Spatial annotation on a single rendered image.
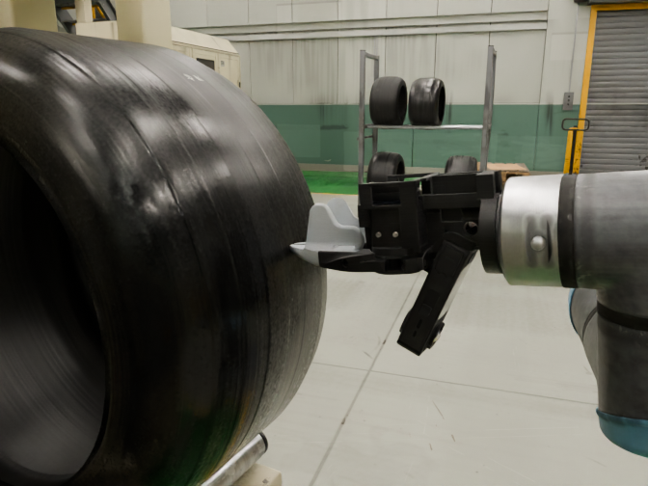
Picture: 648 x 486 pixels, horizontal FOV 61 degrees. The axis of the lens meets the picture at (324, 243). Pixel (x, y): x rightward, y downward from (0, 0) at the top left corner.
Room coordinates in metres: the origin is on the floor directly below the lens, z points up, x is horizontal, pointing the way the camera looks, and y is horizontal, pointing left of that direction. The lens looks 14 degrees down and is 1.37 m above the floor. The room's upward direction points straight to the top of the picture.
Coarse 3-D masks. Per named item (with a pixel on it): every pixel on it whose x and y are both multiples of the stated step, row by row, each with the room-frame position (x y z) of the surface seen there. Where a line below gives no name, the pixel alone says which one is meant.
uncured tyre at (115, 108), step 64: (0, 64) 0.50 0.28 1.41; (64, 64) 0.49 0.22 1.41; (128, 64) 0.54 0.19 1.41; (192, 64) 0.64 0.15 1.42; (0, 128) 0.48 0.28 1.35; (64, 128) 0.45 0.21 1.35; (128, 128) 0.46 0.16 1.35; (192, 128) 0.51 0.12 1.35; (256, 128) 0.60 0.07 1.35; (0, 192) 0.81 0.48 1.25; (64, 192) 0.44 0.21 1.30; (128, 192) 0.44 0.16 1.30; (192, 192) 0.46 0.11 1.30; (256, 192) 0.53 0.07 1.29; (0, 256) 0.81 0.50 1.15; (64, 256) 0.86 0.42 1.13; (128, 256) 0.42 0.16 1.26; (192, 256) 0.43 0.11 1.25; (256, 256) 0.49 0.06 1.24; (0, 320) 0.77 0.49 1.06; (64, 320) 0.83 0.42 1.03; (128, 320) 0.42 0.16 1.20; (192, 320) 0.42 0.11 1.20; (256, 320) 0.48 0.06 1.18; (320, 320) 0.59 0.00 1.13; (0, 384) 0.71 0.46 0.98; (64, 384) 0.76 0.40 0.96; (128, 384) 0.42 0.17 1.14; (192, 384) 0.42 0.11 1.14; (256, 384) 0.48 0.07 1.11; (0, 448) 0.63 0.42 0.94; (64, 448) 0.66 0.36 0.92; (128, 448) 0.43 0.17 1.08; (192, 448) 0.43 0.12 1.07
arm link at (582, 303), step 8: (576, 288) 0.55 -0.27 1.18; (568, 296) 0.57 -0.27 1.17; (576, 296) 0.54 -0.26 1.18; (584, 296) 0.51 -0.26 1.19; (592, 296) 0.50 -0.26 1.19; (568, 304) 0.57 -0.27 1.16; (576, 304) 0.53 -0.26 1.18; (584, 304) 0.50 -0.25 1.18; (592, 304) 0.49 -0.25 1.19; (576, 312) 0.52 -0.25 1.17; (584, 312) 0.49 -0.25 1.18; (592, 312) 0.47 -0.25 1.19; (576, 320) 0.51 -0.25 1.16; (584, 320) 0.48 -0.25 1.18; (576, 328) 0.52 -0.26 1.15; (584, 328) 0.47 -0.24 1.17
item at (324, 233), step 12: (324, 204) 0.51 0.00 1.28; (312, 216) 0.51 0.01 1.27; (324, 216) 0.50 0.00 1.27; (312, 228) 0.51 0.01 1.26; (324, 228) 0.50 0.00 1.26; (336, 228) 0.50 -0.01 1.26; (348, 228) 0.49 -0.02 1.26; (312, 240) 0.51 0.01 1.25; (324, 240) 0.50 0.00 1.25; (336, 240) 0.50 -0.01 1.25; (348, 240) 0.49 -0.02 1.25; (360, 240) 0.48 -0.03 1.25; (300, 252) 0.52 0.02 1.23; (312, 252) 0.50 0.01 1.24
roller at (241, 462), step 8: (256, 440) 0.68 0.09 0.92; (264, 440) 0.69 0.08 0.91; (248, 448) 0.66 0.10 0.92; (256, 448) 0.67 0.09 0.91; (264, 448) 0.68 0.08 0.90; (240, 456) 0.64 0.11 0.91; (248, 456) 0.65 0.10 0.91; (256, 456) 0.66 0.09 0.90; (232, 464) 0.63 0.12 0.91; (240, 464) 0.63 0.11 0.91; (248, 464) 0.65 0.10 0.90; (216, 472) 0.60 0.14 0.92; (224, 472) 0.61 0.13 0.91; (232, 472) 0.62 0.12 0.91; (240, 472) 0.63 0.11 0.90; (208, 480) 0.59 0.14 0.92; (216, 480) 0.60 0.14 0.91; (224, 480) 0.60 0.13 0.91; (232, 480) 0.62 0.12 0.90
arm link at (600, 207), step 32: (576, 192) 0.40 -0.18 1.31; (608, 192) 0.39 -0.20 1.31; (640, 192) 0.38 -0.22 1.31; (576, 224) 0.38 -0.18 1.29; (608, 224) 0.37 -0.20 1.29; (640, 224) 0.36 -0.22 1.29; (576, 256) 0.38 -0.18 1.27; (608, 256) 0.37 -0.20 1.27; (640, 256) 0.36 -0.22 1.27; (608, 288) 0.38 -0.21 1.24; (640, 288) 0.36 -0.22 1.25
